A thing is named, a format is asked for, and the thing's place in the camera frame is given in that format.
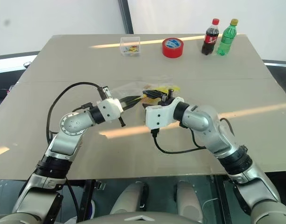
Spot cola bottle red cap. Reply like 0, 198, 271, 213
200, 18, 221, 56

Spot grey robot torso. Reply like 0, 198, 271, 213
74, 211, 206, 224

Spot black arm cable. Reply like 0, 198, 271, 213
45, 81, 104, 147
150, 118, 236, 155

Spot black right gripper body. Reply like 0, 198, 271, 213
157, 88, 174, 106

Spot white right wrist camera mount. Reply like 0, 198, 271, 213
144, 96, 185, 130

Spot clear yellow-zip plastic bag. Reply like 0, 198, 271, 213
110, 74, 181, 111

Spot colourful clips pile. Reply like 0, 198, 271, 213
124, 45, 139, 56

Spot black table leg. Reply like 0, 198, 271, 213
77, 179, 97, 223
214, 175, 231, 224

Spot grey robot leg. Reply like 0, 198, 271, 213
109, 182, 150, 216
174, 181, 205, 223

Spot grey left robot leg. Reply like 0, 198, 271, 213
109, 182, 150, 216

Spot grey right robot leg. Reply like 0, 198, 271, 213
174, 181, 205, 223

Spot white side table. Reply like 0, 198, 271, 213
0, 55, 40, 74

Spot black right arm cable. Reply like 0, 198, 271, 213
150, 118, 236, 155

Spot red tape roll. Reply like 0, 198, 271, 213
161, 38, 184, 59

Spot green bottle yellow cap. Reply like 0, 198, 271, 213
216, 18, 239, 56

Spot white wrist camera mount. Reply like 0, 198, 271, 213
144, 96, 185, 130
96, 86, 124, 122

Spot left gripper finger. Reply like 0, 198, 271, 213
120, 94, 143, 105
122, 100, 141, 111

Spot dark window frame post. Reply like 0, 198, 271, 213
117, 0, 135, 35

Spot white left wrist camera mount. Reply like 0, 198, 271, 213
96, 86, 124, 122

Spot clear plastic box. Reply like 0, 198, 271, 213
119, 36, 141, 57

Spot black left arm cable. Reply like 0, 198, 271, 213
45, 81, 104, 147

